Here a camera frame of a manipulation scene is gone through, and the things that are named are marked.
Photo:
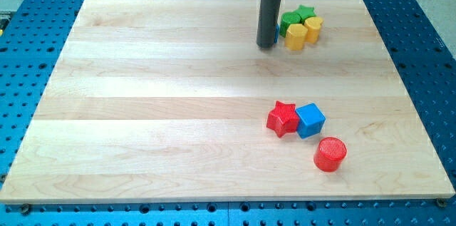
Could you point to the blue triangle block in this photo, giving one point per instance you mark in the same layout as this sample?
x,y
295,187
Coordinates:
x,y
277,31

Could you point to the blue cube block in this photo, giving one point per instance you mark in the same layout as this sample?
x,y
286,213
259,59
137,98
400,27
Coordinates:
x,y
311,120

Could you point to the red star block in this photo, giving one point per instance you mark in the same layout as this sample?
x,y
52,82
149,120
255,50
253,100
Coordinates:
x,y
283,119

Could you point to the light wooden board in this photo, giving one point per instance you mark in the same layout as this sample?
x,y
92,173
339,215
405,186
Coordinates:
x,y
167,101

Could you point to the yellow hexagon block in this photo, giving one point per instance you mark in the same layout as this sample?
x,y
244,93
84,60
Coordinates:
x,y
295,37

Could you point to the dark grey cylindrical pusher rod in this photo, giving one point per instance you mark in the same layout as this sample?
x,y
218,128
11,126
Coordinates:
x,y
267,21

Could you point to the green cylinder block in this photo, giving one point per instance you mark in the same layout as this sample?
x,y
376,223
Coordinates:
x,y
287,19

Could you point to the yellow heart block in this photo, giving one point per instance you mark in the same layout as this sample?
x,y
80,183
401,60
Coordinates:
x,y
313,25

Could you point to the green star block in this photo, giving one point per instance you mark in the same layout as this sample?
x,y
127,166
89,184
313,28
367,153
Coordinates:
x,y
305,12

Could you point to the red cylinder block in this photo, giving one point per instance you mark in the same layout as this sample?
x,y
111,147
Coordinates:
x,y
329,154

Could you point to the blue perforated table plate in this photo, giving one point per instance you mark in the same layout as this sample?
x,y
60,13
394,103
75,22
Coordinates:
x,y
37,32

